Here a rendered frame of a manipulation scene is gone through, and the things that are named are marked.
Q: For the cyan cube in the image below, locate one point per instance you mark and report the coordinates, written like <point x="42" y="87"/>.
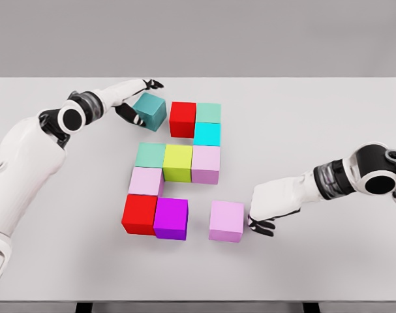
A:
<point x="207" y="134"/>

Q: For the pale pink cube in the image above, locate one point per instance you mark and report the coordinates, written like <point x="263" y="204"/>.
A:
<point x="226" y="221"/>
<point x="146" y="181"/>
<point x="205" y="164"/>

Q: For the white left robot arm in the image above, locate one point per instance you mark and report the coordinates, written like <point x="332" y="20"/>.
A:
<point x="24" y="153"/>

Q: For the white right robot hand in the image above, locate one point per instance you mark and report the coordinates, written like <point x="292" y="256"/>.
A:
<point x="272" y="200"/>

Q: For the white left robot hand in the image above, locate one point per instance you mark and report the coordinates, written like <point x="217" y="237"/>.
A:
<point x="132" y="89"/>

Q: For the dark teal cube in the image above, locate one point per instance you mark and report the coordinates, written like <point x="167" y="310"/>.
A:
<point x="150" y="111"/>

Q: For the pale green cube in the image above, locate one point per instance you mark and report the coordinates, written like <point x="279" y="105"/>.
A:
<point x="209" y="113"/>
<point x="150" y="155"/>

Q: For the yellow-green cube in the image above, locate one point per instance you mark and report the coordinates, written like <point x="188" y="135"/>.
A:
<point x="177" y="162"/>

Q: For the red cube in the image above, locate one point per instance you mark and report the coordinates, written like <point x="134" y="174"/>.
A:
<point x="182" y="119"/>
<point x="139" y="213"/>

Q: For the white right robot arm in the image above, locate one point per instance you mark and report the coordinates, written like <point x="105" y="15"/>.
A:
<point x="354" y="172"/>

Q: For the magenta purple cube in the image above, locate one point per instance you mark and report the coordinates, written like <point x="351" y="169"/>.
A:
<point x="171" y="218"/>

